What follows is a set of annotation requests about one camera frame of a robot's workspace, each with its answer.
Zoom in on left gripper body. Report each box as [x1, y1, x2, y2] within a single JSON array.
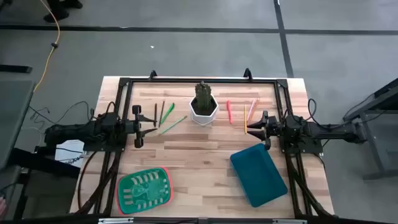
[[119, 105, 146, 149]]

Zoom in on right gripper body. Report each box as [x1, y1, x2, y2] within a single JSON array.
[[262, 110, 285, 151]]

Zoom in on pink pen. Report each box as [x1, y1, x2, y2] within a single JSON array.
[[247, 98, 256, 123]]

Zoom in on green pencil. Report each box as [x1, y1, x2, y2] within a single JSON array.
[[160, 115, 188, 135]]

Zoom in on dark brown pencil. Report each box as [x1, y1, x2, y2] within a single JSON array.
[[158, 100, 166, 128]]

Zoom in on green pen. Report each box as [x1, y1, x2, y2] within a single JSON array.
[[160, 103, 175, 125]]

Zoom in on teal plastic bin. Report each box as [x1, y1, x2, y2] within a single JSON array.
[[229, 142, 289, 208]]

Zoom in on white hexagonal plant pot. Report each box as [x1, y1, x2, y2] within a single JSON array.
[[188, 95, 220, 126]]

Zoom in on green basket with red rim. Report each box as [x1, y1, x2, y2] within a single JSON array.
[[115, 167, 174, 215]]

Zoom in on green cactus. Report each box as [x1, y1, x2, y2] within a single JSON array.
[[195, 81, 213, 114]]

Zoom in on white paper sheet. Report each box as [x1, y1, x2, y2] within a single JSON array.
[[55, 139, 85, 169]]

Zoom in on black stand beam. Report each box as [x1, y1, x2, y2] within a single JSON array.
[[7, 146, 82, 180]]

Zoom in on dark grey desk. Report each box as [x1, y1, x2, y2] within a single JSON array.
[[341, 77, 398, 181]]

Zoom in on black crossbar silver brackets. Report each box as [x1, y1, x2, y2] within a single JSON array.
[[0, 213, 398, 224]]

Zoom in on grey side table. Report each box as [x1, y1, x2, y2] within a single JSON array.
[[0, 80, 35, 170]]

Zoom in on black flat bar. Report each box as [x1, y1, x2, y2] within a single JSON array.
[[0, 64, 33, 74]]

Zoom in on person's shoe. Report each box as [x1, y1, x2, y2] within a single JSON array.
[[58, 0, 84, 9], [43, 9, 70, 24]]

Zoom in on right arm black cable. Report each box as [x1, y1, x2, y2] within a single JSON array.
[[307, 98, 327, 125]]

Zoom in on thin black floor cable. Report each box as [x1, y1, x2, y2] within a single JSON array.
[[28, 101, 94, 125]]

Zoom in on brown cable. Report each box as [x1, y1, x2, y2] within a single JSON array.
[[76, 151, 99, 210]]

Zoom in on yellow floor cable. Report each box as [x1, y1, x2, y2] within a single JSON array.
[[32, 0, 62, 93]]

